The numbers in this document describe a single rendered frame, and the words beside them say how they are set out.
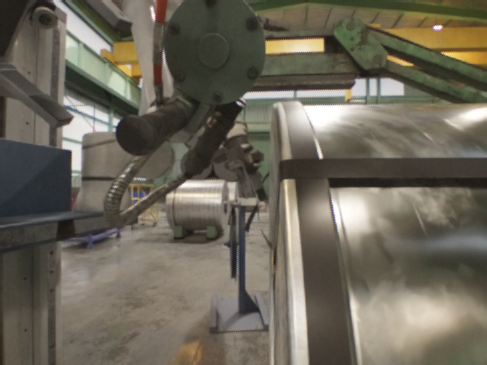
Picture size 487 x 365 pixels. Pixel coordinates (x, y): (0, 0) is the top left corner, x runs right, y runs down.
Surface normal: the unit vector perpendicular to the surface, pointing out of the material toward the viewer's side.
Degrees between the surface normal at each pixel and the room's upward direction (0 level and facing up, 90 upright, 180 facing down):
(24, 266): 90
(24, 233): 90
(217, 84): 115
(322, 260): 58
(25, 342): 90
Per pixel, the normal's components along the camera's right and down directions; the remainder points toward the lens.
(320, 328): -0.07, -0.48
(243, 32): -0.08, 0.40
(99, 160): 0.28, -0.01
